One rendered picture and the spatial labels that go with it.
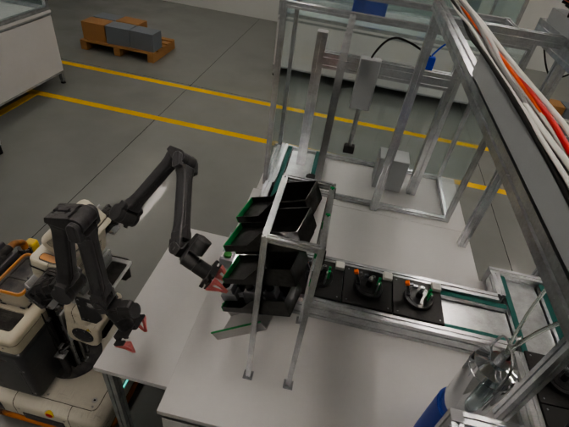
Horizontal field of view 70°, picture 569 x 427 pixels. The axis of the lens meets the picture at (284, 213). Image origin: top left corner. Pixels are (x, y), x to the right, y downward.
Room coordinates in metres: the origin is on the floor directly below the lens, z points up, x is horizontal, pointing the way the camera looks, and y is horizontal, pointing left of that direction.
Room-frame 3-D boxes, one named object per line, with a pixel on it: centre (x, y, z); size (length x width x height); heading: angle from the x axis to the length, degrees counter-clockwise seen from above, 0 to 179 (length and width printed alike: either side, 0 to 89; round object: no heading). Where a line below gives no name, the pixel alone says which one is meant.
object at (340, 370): (1.36, -0.40, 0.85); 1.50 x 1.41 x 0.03; 175
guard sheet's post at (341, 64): (1.57, -0.13, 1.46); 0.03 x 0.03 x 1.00; 85
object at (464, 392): (0.73, -0.70, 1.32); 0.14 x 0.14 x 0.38
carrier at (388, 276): (1.35, -0.46, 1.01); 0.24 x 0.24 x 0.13; 85
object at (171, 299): (1.21, 0.27, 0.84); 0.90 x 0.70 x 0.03; 174
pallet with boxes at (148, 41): (6.57, 2.91, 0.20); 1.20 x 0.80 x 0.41; 84
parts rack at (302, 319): (1.02, -0.05, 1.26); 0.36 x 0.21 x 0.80; 175
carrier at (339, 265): (1.37, -0.22, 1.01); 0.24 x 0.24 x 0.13; 85
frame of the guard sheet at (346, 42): (1.86, -0.15, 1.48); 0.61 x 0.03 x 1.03; 175
